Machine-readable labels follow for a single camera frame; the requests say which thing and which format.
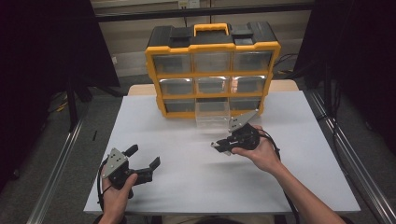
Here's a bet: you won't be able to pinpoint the single clear plastic drawer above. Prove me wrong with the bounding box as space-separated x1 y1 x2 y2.
194 97 232 131

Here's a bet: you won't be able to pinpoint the black curtain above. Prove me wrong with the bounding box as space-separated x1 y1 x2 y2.
0 0 121 190
293 0 396 157

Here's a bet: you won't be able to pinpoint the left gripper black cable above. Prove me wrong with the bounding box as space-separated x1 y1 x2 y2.
96 158 113 213

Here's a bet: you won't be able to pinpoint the metal floor rail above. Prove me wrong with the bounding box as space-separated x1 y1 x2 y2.
306 90 396 224
26 119 85 224

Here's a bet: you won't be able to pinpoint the black horizontal bar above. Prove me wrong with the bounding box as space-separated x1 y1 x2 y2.
92 2 316 23

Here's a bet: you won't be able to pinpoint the rows of clear drawers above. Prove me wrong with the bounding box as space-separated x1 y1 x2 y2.
152 50 275 113

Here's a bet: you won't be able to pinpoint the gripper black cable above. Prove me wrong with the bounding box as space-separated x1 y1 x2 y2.
257 129 301 224
96 158 113 213

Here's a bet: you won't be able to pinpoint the person's left hand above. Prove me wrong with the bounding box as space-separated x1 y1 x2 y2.
101 173 139 220

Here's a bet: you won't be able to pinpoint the black floor cables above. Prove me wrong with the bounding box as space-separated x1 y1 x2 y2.
273 52 301 77

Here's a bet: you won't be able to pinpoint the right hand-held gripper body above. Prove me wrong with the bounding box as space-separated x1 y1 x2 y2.
228 110 262 151

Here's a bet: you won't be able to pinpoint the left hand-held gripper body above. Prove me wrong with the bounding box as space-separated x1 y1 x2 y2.
101 147 153 190

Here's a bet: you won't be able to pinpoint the yellow floor cable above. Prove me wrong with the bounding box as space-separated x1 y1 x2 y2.
55 98 70 114

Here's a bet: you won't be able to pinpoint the yellow black drawer organizer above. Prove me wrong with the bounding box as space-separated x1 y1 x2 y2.
144 21 282 119

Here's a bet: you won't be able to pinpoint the black metal stand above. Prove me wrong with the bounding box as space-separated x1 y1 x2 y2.
65 73 79 133

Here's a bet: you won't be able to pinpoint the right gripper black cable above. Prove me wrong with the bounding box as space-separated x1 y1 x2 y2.
257 129 301 224

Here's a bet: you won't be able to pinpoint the person's right hand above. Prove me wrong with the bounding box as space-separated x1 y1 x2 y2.
232 125 282 175

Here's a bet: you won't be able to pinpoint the white wall outlet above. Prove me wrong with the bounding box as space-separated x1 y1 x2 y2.
177 0 201 9

